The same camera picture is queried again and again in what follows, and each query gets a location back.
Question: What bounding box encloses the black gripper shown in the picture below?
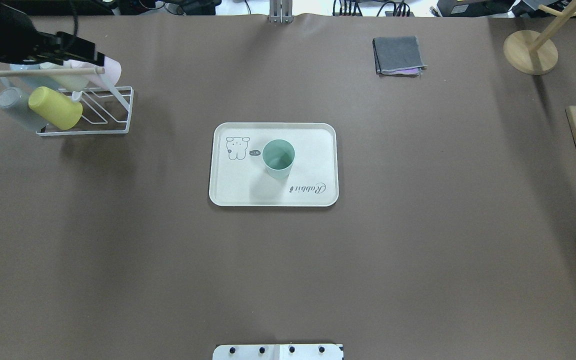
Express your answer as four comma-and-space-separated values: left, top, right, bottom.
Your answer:
0, 2, 105, 67

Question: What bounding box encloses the green cup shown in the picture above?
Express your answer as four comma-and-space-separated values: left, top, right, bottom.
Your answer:
262, 139, 297, 180

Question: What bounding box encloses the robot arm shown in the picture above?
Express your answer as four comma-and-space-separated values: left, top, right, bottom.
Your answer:
0, 0, 106, 67

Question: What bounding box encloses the cream cup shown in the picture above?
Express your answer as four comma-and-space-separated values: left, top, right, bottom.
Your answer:
39, 62, 89, 92

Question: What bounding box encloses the blue cup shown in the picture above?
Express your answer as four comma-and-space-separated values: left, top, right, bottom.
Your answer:
9, 63, 61, 91

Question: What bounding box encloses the yellow cup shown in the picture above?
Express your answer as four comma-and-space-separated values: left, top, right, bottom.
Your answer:
27, 86, 83, 131

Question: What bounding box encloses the grey cup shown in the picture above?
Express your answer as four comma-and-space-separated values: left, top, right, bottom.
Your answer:
0, 87, 48, 133

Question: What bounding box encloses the cream rabbit tray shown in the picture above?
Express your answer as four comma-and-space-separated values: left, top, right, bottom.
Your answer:
208, 122, 339, 207

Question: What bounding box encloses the grey folded cloth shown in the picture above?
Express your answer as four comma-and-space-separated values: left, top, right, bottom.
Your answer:
372, 36, 426, 76

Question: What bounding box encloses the wooden mug tree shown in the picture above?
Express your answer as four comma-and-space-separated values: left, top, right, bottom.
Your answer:
503, 0, 576, 76

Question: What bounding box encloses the white wire cup rack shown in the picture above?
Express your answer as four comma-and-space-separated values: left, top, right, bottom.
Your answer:
0, 66, 136, 137

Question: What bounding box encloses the aluminium frame post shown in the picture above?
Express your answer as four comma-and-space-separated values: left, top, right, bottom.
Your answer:
268, 0, 294, 24

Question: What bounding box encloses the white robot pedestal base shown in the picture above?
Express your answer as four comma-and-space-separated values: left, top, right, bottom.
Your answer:
212, 343, 345, 360

